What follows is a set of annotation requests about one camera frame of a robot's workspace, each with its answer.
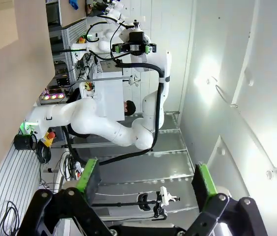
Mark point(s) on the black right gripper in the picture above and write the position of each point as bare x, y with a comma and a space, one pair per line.
135, 39

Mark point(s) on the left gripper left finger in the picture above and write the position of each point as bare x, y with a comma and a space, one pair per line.
89, 182

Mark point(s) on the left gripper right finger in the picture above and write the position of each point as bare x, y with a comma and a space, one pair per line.
203, 186

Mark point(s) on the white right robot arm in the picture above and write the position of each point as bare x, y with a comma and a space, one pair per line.
91, 120

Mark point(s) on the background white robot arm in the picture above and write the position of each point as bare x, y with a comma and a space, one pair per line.
105, 45

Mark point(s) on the yellow emergency stop box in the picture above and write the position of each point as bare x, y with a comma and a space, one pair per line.
49, 137
81, 40

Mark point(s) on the grey metal pole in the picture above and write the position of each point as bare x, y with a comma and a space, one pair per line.
103, 78

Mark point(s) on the black tripod with white head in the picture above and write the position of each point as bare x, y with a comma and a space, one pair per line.
153, 202

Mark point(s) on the white rectangular panel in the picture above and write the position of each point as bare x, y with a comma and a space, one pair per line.
108, 100

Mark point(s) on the person with black hair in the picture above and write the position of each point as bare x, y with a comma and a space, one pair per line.
129, 108

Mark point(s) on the black cylindrical cup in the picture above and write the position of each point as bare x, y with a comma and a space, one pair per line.
25, 145

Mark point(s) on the grey ribbed aluminium base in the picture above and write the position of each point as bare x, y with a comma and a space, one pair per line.
10, 177

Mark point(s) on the computer case with lit fans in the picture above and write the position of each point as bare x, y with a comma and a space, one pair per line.
53, 96

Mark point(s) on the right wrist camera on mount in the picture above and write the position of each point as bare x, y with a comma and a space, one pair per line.
138, 19

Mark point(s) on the small camera on pole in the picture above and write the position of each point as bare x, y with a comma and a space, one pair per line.
133, 79

